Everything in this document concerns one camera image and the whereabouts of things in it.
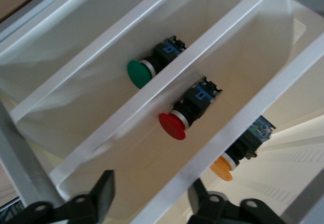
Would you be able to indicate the green mushroom push button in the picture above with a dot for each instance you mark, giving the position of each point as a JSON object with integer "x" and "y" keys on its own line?
{"x": 138, "y": 73}

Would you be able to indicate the white divided plastic bin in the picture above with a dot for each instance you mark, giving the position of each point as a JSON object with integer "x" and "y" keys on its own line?
{"x": 22, "y": 158}

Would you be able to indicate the yellow mushroom push button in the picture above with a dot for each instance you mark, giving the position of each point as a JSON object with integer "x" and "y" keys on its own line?
{"x": 222, "y": 169}

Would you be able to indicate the red mushroom push button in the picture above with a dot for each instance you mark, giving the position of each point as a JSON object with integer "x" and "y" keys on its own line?
{"x": 173, "y": 126}

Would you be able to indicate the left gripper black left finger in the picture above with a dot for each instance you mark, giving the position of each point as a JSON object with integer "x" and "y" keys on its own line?
{"x": 103, "y": 196}

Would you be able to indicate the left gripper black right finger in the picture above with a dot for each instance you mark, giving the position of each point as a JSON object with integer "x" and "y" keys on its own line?
{"x": 202, "y": 201}

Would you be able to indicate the white plastic drawer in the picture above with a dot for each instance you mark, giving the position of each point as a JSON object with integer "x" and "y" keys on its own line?
{"x": 265, "y": 183}
{"x": 50, "y": 44}
{"x": 88, "y": 94}
{"x": 141, "y": 163}

